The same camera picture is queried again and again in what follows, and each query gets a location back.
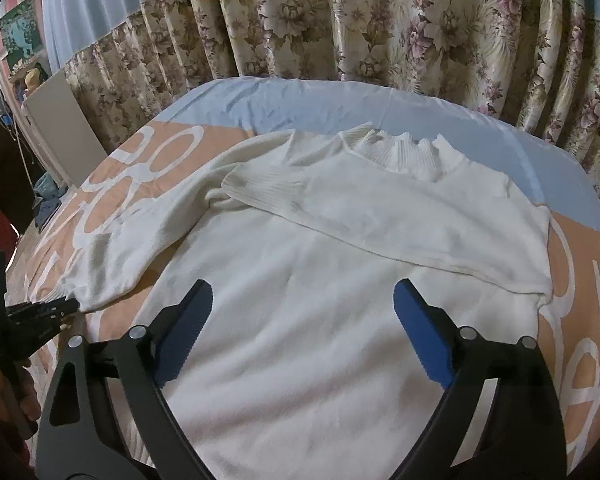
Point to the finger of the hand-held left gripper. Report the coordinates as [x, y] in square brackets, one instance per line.
[35, 332]
[40, 306]

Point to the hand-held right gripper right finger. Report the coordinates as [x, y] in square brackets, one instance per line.
[420, 331]

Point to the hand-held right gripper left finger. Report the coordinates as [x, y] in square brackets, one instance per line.
[190, 331]

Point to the white knit sweater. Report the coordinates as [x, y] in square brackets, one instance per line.
[330, 260]

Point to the person's left hand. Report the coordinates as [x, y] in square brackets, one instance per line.
[22, 395]

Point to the teal crumpled cloth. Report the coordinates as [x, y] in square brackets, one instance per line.
[47, 195]

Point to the dark cabinet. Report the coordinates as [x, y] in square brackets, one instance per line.
[0, 160]

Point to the white flat panel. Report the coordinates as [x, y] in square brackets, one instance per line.
[62, 125]

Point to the orange printed blanket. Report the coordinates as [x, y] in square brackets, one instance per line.
[172, 146]

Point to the yellow stuffed toy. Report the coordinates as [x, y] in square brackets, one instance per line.
[32, 79]

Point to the floral curtain with blue top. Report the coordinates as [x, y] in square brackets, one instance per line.
[380, 25]

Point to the wall poster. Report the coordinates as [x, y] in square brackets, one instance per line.
[19, 32]

